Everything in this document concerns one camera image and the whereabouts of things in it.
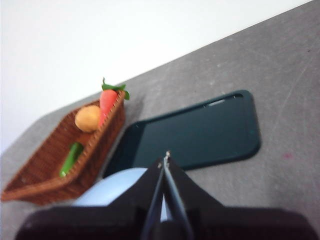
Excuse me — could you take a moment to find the dark rectangular tray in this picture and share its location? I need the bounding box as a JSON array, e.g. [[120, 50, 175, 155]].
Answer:
[[102, 89, 262, 180]]

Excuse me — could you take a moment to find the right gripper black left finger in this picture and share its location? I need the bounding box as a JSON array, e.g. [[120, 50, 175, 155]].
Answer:
[[14, 156, 168, 240]]

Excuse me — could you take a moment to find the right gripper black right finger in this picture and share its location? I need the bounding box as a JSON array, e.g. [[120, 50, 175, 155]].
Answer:
[[163, 149, 319, 240]]

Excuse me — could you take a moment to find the brown wicker basket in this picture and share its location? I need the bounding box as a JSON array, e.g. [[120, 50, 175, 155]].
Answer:
[[1, 89, 127, 206]]

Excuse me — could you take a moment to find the pale blue plate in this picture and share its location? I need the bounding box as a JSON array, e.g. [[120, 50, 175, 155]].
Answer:
[[71, 167, 174, 223]]

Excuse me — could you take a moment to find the orange toy carrot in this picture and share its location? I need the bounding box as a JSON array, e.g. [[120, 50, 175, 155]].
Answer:
[[98, 77, 131, 128]]

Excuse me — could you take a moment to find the green toy pepper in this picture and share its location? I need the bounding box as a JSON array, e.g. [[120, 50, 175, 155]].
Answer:
[[59, 142, 85, 178]]

